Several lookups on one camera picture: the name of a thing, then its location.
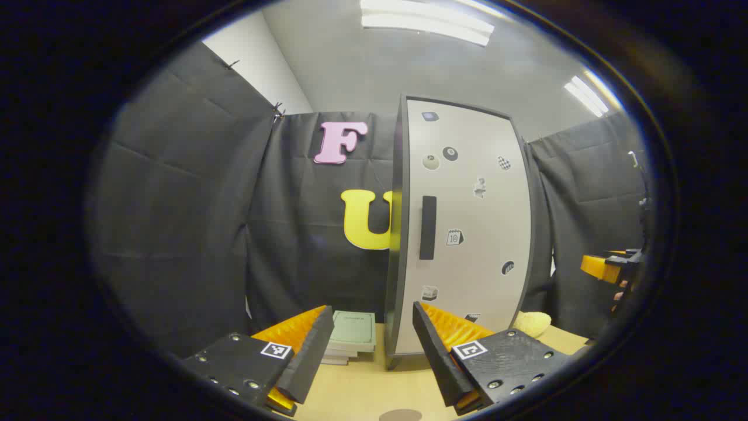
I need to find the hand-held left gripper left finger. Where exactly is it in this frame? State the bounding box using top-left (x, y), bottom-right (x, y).
top-left (181, 304), bottom-right (335, 417)

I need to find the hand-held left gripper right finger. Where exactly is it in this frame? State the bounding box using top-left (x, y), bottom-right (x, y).
top-left (412, 301), bottom-right (576, 416)

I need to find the black door handle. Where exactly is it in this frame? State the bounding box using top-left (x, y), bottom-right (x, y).
top-left (420, 196), bottom-right (438, 261)

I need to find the dark grey cabinet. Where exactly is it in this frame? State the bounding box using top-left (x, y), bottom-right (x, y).
top-left (384, 94), bottom-right (411, 370)

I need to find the stack of white books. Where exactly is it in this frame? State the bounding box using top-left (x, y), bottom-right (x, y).
top-left (320, 342), bottom-right (375, 366)

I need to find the yellow plush toy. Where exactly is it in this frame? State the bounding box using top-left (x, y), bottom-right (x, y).
top-left (513, 311), bottom-right (552, 339)

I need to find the black backdrop cloth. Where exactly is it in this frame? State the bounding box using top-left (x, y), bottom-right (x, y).
top-left (88, 41), bottom-right (649, 358)

